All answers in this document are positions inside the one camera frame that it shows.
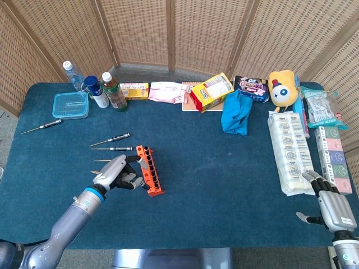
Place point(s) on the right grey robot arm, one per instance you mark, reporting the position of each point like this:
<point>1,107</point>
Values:
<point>345,252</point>

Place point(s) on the long white plastic package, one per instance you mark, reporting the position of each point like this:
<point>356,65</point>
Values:
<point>293,154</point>

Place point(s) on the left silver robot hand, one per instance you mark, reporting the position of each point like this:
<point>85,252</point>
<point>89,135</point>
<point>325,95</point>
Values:
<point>112,172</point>

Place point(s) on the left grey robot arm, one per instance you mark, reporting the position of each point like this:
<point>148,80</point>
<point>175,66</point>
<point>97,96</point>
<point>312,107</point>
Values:
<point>70,221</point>

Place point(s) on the blue felt table cover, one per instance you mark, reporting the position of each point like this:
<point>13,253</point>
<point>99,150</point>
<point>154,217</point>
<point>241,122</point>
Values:
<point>210,182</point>

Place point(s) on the yellow Lupo snack pack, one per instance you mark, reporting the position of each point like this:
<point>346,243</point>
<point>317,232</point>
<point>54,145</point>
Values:
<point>210,92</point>

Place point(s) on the yellow plush toy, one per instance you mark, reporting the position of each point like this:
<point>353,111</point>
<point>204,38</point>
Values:
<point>281,89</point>

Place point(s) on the wicker folding screen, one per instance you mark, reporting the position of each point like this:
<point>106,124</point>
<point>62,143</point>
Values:
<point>140,28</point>

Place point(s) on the white bottle with blue cap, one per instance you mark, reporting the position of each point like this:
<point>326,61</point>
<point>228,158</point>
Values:
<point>98,95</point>

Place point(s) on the pastel multicolour tissue pack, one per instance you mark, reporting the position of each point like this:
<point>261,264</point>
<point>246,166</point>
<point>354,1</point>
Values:
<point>332,145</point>

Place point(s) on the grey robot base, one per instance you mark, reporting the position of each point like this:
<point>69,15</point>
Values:
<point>171,259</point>

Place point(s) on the orange screwdriver rack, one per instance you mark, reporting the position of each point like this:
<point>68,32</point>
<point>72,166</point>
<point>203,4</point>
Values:
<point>155,193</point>

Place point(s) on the clear water bottle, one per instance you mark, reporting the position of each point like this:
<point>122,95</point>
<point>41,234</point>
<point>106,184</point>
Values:
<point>73,77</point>

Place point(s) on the blue cloth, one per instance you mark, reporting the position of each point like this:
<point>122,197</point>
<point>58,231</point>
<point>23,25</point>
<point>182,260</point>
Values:
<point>235,115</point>

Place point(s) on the pink and white packet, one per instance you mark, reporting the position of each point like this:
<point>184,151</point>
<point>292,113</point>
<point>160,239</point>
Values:
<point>166,92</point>

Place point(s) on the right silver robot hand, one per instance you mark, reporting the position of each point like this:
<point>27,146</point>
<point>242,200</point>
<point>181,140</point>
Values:
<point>336,213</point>

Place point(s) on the yellow cardboard box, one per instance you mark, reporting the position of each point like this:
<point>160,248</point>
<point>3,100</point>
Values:
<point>134,91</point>

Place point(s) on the dark purple snack packet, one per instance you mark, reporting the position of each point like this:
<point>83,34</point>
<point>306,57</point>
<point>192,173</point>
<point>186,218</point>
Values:
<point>252,88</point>

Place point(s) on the blue plastic food container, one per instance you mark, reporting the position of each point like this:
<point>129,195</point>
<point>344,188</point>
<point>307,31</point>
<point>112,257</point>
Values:
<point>70,106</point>

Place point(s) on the green and white snack bag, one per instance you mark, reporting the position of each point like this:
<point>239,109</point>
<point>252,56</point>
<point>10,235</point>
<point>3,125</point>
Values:
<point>322,112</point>

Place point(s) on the green tea bottle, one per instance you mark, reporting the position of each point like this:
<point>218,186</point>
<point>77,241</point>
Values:
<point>115,95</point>

